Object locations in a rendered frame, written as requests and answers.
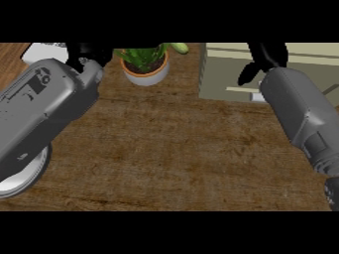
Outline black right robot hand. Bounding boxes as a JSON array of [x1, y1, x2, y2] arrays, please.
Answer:
[[237, 42, 289, 87]]

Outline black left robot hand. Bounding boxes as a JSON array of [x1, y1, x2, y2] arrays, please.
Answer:
[[65, 42, 115, 74]]

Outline olive open drawer cabinet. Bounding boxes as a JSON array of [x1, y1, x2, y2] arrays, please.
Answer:
[[197, 42, 339, 107]]

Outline white can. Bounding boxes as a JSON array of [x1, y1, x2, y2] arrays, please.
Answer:
[[251, 91, 265, 103]]

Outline white rounded object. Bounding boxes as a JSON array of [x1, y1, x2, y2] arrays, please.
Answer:
[[20, 42, 70, 66]]

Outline green potted plant white pot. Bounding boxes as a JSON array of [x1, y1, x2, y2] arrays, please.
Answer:
[[112, 42, 190, 87]]

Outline white round plate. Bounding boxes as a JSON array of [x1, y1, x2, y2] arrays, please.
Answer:
[[0, 142, 54, 199]]

